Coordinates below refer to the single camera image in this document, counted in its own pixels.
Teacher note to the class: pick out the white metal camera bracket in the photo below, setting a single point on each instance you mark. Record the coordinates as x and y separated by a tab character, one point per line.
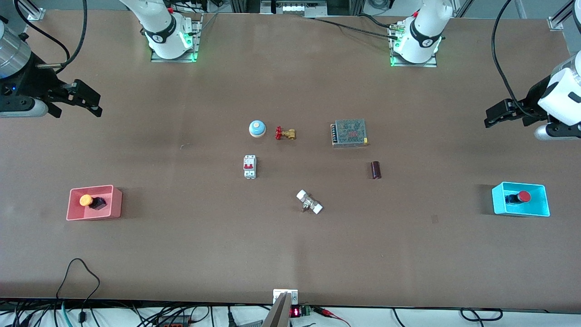
292	295

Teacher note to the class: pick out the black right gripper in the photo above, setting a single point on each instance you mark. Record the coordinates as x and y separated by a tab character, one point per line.
35	82

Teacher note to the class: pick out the red digit display module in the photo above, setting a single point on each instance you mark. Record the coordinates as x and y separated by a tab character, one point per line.
295	312

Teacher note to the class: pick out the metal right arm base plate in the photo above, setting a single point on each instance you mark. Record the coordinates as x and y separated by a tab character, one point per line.
196	45

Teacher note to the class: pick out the grey camera support bar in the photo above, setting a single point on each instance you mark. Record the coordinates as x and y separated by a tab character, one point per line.
279	313

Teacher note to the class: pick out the pink plastic bin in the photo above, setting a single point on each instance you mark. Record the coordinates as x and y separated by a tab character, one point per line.
76	212

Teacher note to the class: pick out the small green circuit board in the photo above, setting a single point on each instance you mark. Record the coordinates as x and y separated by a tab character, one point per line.
305	310

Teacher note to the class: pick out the cyan plastic bin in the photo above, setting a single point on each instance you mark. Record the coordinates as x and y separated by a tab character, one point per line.
539	208

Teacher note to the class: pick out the red push button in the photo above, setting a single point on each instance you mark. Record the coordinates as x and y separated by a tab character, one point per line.
524	196

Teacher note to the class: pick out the metal fitting white ends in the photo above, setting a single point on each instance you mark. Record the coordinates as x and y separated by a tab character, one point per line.
308	202

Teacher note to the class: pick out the white red circuit breaker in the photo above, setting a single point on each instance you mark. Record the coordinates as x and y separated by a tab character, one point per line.
249	167

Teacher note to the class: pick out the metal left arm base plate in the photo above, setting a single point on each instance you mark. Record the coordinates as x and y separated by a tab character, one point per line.
431	64

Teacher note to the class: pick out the aluminium corner bracket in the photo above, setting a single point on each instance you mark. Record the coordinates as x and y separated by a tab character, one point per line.
36	14
560	18

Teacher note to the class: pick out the red clip lead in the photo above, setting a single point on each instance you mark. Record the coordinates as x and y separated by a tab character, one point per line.
329	313

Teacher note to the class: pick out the round blue bell button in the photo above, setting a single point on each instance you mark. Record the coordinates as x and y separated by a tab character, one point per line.
257	129

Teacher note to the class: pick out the yellow push button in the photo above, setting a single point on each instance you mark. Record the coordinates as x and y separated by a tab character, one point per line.
86	200

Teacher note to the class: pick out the dark brown cylindrical capacitor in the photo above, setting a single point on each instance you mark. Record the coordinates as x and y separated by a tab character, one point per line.
376	170

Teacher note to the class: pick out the metal mesh power supply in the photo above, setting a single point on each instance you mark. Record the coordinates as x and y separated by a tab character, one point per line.
349	132

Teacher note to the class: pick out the grey socket box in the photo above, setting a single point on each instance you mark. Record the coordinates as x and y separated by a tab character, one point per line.
295	8

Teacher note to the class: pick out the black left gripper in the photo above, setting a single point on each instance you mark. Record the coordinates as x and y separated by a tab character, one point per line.
532	103

